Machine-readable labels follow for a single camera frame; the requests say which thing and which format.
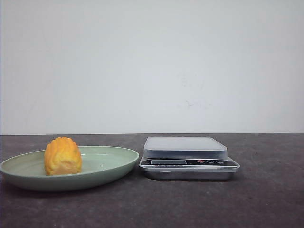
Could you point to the green oval plate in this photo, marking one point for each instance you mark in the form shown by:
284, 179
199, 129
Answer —
100, 165

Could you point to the silver digital kitchen scale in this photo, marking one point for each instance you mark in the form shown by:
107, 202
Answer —
186, 158

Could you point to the yellow corn cob piece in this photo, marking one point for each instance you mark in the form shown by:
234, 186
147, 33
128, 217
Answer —
62, 156

